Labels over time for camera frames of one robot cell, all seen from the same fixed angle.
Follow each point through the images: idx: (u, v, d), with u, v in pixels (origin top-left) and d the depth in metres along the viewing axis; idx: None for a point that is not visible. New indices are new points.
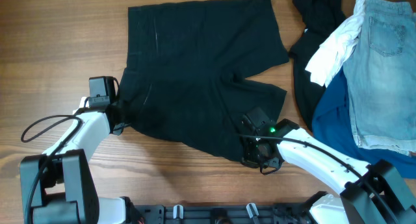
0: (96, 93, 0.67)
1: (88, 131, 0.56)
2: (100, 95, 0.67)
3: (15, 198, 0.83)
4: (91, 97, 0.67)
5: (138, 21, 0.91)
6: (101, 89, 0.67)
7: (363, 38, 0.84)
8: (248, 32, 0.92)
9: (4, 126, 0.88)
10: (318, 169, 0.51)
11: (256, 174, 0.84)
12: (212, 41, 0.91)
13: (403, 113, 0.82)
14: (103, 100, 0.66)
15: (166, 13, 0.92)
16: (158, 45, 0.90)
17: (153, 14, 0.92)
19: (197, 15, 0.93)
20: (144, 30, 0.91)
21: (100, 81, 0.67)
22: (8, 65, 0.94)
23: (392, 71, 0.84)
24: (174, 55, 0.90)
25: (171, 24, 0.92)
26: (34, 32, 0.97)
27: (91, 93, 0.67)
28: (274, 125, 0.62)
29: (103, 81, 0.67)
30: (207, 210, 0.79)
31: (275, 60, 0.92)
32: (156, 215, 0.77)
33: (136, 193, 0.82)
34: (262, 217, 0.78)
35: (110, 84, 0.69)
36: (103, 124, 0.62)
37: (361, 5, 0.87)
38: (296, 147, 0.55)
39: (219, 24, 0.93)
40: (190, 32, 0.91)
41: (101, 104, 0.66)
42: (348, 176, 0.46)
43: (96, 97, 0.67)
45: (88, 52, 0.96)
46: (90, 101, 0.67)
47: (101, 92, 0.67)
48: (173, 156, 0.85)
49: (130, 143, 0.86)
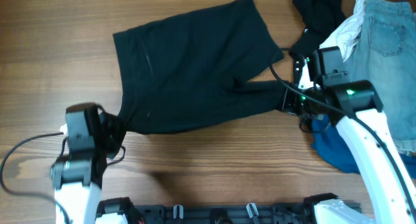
0: (76, 133, 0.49)
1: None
2: (81, 136, 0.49)
3: (15, 198, 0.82)
4: (70, 138, 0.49)
5: (125, 47, 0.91)
6: (82, 127, 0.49)
7: (364, 38, 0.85)
8: (238, 36, 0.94)
9: (5, 126, 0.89)
10: (374, 178, 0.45)
11: (255, 175, 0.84)
12: (205, 51, 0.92)
13: (403, 114, 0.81)
14: (86, 144, 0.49)
15: (152, 34, 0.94)
16: (151, 64, 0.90)
17: (140, 37, 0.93)
19: (182, 29, 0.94)
20: (134, 55, 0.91)
21: (80, 115, 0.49)
22: (8, 65, 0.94)
23: (392, 71, 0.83)
24: (171, 73, 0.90)
25: (162, 43, 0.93)
26: (34, 32, 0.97)
27: (69, 134, 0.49)
28: (353, 86, 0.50)
29: (85, 115, 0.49)
30: (206, 210, 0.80)
31: (272, 57, 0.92)
32: (156, 215, 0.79)
33: (137, 193, 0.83)
34: (262, 217, 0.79)
35: (93, 117, 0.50)
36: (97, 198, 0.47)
37: (361, 5, 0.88)
38: (366, 137, 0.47)
39: (207, 34, 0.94)
40: (181, 45, 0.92)
41: (86, 148, 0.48)
42: (406, 218, 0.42)
43: (76, 137, 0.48)
45: (87, 52, 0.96)
46: (69, 144, 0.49)
47: (83, 132, 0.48)
48: (173, 156, 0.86)
49: (130, 143, 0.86)
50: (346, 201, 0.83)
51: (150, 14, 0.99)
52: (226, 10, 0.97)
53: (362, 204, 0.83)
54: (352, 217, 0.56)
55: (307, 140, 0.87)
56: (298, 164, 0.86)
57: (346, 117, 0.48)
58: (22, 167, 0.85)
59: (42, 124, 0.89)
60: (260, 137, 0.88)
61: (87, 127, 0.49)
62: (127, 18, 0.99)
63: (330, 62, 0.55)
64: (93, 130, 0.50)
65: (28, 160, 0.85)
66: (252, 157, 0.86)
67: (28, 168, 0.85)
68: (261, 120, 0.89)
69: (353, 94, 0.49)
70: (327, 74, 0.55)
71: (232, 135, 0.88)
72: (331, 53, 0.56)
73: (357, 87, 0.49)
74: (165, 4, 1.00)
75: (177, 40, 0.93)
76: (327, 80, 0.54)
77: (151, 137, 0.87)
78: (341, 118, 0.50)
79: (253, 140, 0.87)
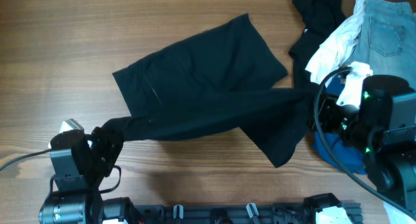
0: (65, 173, 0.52)
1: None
2: (70, 176, 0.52)
3: (15, 199, 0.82)
4: (59, 178, 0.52)
5: (129, 85, 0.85)
6: (70, 167, 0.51)
7: (363, 38, 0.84)
8: (240, 56, 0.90)
9: (4, 126, 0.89)
10: None
11: (256, 175, 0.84)
12: (212, 74, 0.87)
13: None
14: (75, 182, 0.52)
15: (153, 65, 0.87)
16: (159, 98, 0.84)
17: (141, 70, 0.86)
19: (183, 57, 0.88)
20: (139, 92, 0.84)
21: (67, 155, 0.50)
22: (7, 65, 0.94)
23: (392, 71, 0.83)
24: (182, 99, 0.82)
25: (165, 76, 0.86)
26: (34, 32, 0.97)
27: (58, 174, 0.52)
28: None
29: (72, 154, 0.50)
30: (206, 210, 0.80)
31: (274, 76, 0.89)
32: (156, 215, 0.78)
33: (137, 193, 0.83)
34: (262, 217, 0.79)
35: (80, 154, 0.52)
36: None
37: (361, 5, 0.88)
38: None
39: (209, 56, 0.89)
40: (186, 74, 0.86)
41: (75, 187, 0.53)
42: None
43: (65, 177, 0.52)
45: (87, 52, 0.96)
46: (58, 184, 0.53)
47: (72, 171, 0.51)
48: (173, 156, 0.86)
49: (131, 143, 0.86)
50: (346, 201, 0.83)
51: (150, 15, 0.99)
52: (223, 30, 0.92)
53: (362, 204, 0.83)
54: None
55: (307, 140, 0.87)
56: (298, 164, 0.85)
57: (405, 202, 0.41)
58: (22, 168, 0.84)
59: (41, 124, 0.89)
60: None
61: (75, 166, 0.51)
62: (127, 18, 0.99)
63: (397, 117, 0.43)
64: (82, 167, 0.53)
65: (28, 160, 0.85)
66: (252, 157, 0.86)
67: (28, 168, 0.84)
68: None
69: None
70: (391, 132, 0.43)
71: (233, 136, 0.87)
72: (403, 104, 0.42)
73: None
74: (164, 4, 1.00)
75: (181, 68, 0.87)
76: (389, 138, 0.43)
77: None
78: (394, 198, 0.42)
79: None
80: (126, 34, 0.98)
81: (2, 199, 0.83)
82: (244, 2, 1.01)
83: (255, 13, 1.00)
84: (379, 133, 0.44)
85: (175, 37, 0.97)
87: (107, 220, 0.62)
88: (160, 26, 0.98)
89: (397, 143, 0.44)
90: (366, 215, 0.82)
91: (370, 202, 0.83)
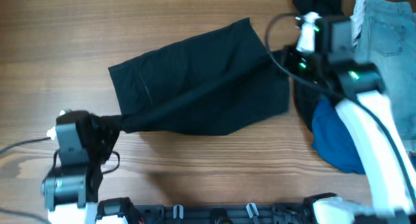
0: (68, 147, 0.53)
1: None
2: (73, 150, 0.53)
3: (16, 199, 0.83)
4: (62, 153, 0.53)
5: (123, 80, 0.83)
6: (75, 141, 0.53)
7: (364, 38, 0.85)
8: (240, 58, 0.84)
9: (4, 126, 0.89)
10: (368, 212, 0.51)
11: (255, 174, 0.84)
12: (205, 78, 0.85)
13: (403, 114, 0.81)
14: (78, 157, 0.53)
15: (149, 63, 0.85)
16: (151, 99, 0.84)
17: (137, 68, 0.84)
19: (179, 58, 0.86)
20: (132, 89, 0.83)
21: (71, 130, 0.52)
22: (8, 65, 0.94)
23: (392, 71, 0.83)
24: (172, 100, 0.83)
25: (159, 74, 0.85)
26: (34, 32, 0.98)
27: (61, 149, 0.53)
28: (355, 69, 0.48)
29: (76, 128, 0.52)
30: (207, 210, 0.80)
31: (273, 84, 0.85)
32: (156, 215, 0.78)
33: (136, 193, 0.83)
34: (262, 217, 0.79)
35: (84, 128, 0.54)
36: (91, 207, 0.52)
37: (361, 5, 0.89)
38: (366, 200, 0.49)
39: (205, 58, 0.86)
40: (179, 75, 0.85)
41: (77, 161, 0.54)
42: None
43: (68, 152, 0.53)
45: (88, 52, 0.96)
46: (61, 158, 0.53)
47: (75, 146, 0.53)
48: (173, 156, 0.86)
49: (130, 143, 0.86)
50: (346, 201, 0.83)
51: (149, 15, 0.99)
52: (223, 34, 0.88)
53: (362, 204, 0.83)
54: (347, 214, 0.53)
55: (307, 140, 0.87)
56: (298, 164, 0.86)
57: (350, 101, 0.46)
58: (22, 168, 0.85)
59: (42, 124, 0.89)
60: (259, 137, 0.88)
61: (78, 141, 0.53)
62: (127, 18, 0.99)
63: (337, 38, 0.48)
64: (86, 141, 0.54)
65: (28, 160, 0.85)
66: (252, 157, 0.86)
67: (28, 168, 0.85)
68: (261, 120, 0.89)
69: (357, 78, 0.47)
70: (333, 52, 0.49)
71: (232, 135, 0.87)
72: (340, 26, 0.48)
73: (359, 71, 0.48)
74: (164, 4, 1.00)
75: (176, 69, 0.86)
76: (333, 58, 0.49)
77: (151, 137, 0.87)
78: (344, 103, 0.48)
79: (253, 140, 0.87)
80: (126, 34, 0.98)
81: (2, 199, 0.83)
82: (244, 2, 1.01)
83: (255, 13, 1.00)
84: (322, 54, 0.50)
85: (175, 37, 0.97)
87: (107, 216, 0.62)
88: (160, 26, 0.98)
89: (342, 62, 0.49)
90: None
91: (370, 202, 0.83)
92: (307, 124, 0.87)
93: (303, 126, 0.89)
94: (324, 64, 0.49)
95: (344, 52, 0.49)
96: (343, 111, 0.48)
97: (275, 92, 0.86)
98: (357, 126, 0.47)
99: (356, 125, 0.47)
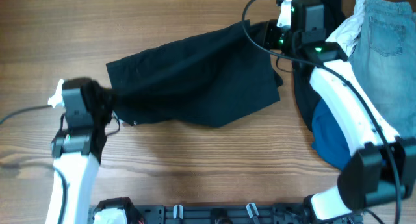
0: (73, 110, 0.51)
1: (78, 197, 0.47)
2: (79, 112, 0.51)
3: (15, 198, 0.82)
4: (68, 115, 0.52)
5: (121, 77, 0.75)
6: (80, 104, 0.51)
7: (363, 38, 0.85)
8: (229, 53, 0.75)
9: (4, 126, 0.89)
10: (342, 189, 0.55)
11: (256, 174, 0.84)
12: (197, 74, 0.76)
13: (403, 113, 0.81)
14: (84, 119, 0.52)
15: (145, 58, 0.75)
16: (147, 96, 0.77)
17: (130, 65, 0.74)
19: (173, 52, 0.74)
20: (130, 87, 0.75)
21: (77, 93, 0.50)
22: (8, 65, 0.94)
23: (392, 71, 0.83)
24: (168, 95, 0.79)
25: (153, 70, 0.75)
26: (34, 32, 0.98)
27: (67, 110, 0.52)
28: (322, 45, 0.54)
29: (80, 93, 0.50)
30: (206, 209, 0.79)
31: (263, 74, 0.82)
32: (156, 215, 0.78)
33: (136, 193, 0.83)
34: (262, 217, 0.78)
35: (88, 93, 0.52)
36: (92, 165, 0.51)
37: (361, 5, 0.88)
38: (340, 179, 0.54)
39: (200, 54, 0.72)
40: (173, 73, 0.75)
41: (82, 124, 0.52)
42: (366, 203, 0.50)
43: (74, 114, 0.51)
45: (88, 52, 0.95)
46: (67, 120, 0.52)
47: (80, 108, 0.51)
48: (173, 156, 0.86)
49: (131, 143, 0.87)
50: None
51: (149, 14, 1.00)
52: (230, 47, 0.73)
53: None
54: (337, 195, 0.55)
55: (307, 140, 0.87)
56: (298, 164, 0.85)
57: (316, 68, 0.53)
58: (22, 167, 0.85)
59: (42, 124, 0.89)
60: (259, 137, 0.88)
61: (84, 104, 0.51)
62: (127, 18, 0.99)
63: (311, 20, 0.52)
64: (90, 105, 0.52)
65: (28, 160, 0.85)
66: (251, 157, 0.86)
67: (28, 167, 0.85)
68: (262, 120, 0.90)
69: (321, 51, 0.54)
70: (306, 32, 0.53)
71: (232, 136, 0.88)
72: (315, 9, 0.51)
73: (325, 48, 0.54)
74: (164, 4, 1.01)
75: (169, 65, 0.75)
76: (306, 39, 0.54)
77: (151, 137, 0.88)
78: (313, 71, 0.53)
79: (253, 140, 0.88)
80: (126, 33, 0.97)
81: (2, 199, 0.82)
82: (244, 2, 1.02)
83: (256, 13, 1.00)
84: (296, 32, 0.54)
85: (175, 37, 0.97)
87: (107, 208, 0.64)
88: (160, 26, 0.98)
89: (313, 41, 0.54)
90: (366, 215, 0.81)
91: None
92: (307, 124, 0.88)
93: (303, 126, 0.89)
94: (297, 43, 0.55)
95: (317, 33, 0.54)
96: (315, 81, 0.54)
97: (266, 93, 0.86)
98: (328, 89, 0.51)
99: (326, 89, 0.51)
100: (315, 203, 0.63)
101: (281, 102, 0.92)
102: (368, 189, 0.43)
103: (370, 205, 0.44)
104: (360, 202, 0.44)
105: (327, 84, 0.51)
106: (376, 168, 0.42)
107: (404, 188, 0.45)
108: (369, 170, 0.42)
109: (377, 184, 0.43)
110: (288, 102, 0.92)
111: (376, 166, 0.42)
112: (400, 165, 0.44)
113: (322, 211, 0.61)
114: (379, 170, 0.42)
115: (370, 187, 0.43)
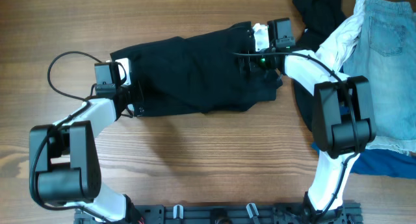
0: (103, 80, 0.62)
1: (96, 113, 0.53)
2: (106, 83, 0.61)
3: (16, 198, 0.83)
4: (97, 84, 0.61)
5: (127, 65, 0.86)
6: (107, 76, 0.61)
7: (364, 38, 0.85)
8: (224, 40, 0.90)
9: (4, 126, 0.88)
10: (322, 163, 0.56)
11: (256, 174, 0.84)
12: (196, 58, 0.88)
13: (403, 113, 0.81)
14: (110, 88, 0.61)
15: (153, 50, 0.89)
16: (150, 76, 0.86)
17: (143, 53, 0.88)
19: (178, 45, 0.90)
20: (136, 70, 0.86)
21: (105, 67, 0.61)
22: (7, 65, 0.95)
23: (392, 71, 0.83)
24: (168, 74, 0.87)
25: (160, 56, 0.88)
26: (34, 32, 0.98)
27: (97, 81, 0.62)
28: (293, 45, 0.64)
29: (109, 67, 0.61)
30: (207, 210, 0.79)
31: None
32: (156, 215, 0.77)
33: (136, 193, 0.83)
34: (262, 217, 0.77)
35: (115, 70, 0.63)
36: (110, 109, 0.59)
37: (361, 5, 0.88)
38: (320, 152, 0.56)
39: (200, 45, 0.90)
40: (177, 59, 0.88)
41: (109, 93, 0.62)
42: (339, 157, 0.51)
43: (102, 84, 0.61)
45: (88, 52, 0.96)
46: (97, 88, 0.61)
47: (108, 80, 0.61)
48: (172, 156, 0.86)
49: (130, 143, 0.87)
50: (346, 201, 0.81)
51: (149, 14, 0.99)
52: (228, 37, 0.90)
53: (362, 204, 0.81)
54: (322, 169, 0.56)
55: (307, 140, 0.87)
56: (298, 164, 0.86)
57: (286, 56, 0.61)
58: (22, 168, 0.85)
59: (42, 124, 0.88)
60: (260, 137, 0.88)
61: (110, 76, 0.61)
62: (127, 18, 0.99)
63: (281, 30, 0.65)
64: (116, 80, 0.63)
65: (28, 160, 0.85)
66: (253, 157, 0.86)
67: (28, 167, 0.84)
68: (262, 119, 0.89)
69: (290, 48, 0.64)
70: (278, 39, 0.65)
71: (231, 135, 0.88)
72: (283, 23, 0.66)
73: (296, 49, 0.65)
74: (164, 4, 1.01)
75: (172, 51, 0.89)
76: (279, 43, 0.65)
77: (151, 137, 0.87)
78: (285, 59, 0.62)
79: (253, 139, 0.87)
80: (127, 34, 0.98)
81: (2, 198, 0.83)
82: (244, 2, 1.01)
83: (256, 13, 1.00)
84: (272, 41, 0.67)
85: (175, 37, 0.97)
87: None
88: (160, 26, 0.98)
89: (286, 45, 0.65)
90: (366, 215, 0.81)
91: (371, 202, 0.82)
92: (307, 124, 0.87)
93: (303, 126, 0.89)
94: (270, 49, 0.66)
95: (286, 39, 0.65)
96: (288, 66, 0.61)
97: (258, 87, 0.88)
98: (295, 67, 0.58)
99: (294, 65, 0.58)
100: (312, 195, 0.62)
101: (281, 102, 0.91)
102: (336, 115, 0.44)
103: (337, 141, 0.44)
104: (325, 137, 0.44)
105: (293, 61, 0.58)
106: (333, 97, 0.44)
107: (367, 125, 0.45)
108: (325, 97, 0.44)
109: (338, 112, 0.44)
110: (288, 101, 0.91)
111: (329, 98, 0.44)
112: (356, 102, 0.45)
113: (319, 201, 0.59)
114: (336, 98, 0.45)
115: (330, 116, 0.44)
